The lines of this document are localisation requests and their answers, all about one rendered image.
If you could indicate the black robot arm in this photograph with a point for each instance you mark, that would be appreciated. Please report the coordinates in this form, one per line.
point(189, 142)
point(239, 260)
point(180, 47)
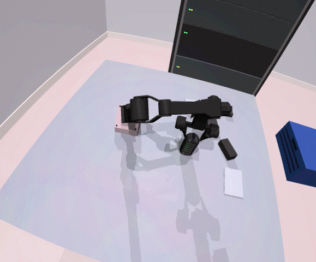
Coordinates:
point(137, 111)

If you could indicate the dark grey controller unit with green rocker switches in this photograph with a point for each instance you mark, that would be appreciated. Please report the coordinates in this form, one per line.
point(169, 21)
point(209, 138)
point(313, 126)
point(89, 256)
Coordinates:
point(189, 144)

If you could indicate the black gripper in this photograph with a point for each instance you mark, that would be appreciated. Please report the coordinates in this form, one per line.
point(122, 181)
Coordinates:
point(211, 130)

